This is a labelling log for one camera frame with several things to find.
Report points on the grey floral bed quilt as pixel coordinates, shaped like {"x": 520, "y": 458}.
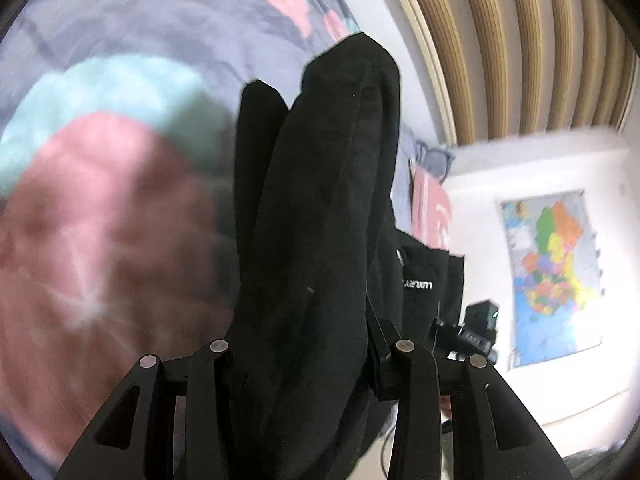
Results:
{"x": 116, "y": 220}

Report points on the colourful wall map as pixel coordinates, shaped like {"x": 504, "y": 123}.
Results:
{"x": 556, "y": 279}

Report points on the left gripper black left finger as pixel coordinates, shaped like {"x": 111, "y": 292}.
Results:
{"x": 132, "y": 434}

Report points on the wooden slatted headboard panel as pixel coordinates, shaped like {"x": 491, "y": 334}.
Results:
{"x": 503, "y": 68}

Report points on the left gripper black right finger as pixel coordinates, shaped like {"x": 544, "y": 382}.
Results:
{"x": 495, "y": 436}

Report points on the pink pillow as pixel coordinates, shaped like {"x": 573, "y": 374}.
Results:
{"x": 431, "y": 211}

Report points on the black jacket with white piping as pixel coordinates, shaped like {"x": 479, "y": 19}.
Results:
{"x": 318, "y": 247}

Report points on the grey scalloped pillow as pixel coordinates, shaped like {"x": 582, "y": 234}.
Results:
{"x": 436, "y": 161}

